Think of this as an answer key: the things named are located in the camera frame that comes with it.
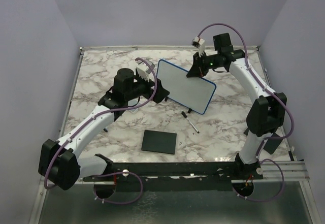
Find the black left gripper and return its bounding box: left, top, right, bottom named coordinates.
left=126, top=72, right=170, bottom=103

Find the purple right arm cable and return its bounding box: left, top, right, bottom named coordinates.
left=197, top=22, right=295, bottom=203

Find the blue-framed whiteboard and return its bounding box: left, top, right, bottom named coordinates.
left=156, top=59, right=217, bottom=115

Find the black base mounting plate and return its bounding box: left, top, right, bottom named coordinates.
left=83, top=161, right=263, bottom=192

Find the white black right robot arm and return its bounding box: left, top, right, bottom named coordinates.
left=186, top=33, right=287, bottom=179

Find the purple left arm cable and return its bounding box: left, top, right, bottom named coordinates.
left=44, top=57, right=159, bottom=206

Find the black rectangular eraser pad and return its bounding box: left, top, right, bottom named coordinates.
left=141, top=130, right=177, bottom=155

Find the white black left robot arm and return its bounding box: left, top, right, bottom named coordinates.
left=38, top=68, right=169, bottom=190

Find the small white-framed grey tablet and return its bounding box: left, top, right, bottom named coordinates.
left=128, top=99, right=140, bottom=114

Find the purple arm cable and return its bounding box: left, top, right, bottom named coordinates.
left=44, top=57, right=159, bottom=206
left=197, top=22, right=295, bottom=203

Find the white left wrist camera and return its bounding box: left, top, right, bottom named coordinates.
left=136, top=60, right=155, bottom=82

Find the white black whiteboard marker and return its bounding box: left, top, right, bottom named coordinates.
left=181, top=111, right=200, bottom=134

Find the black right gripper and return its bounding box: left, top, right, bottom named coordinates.
left=186, top=51, right=220, bottom=78

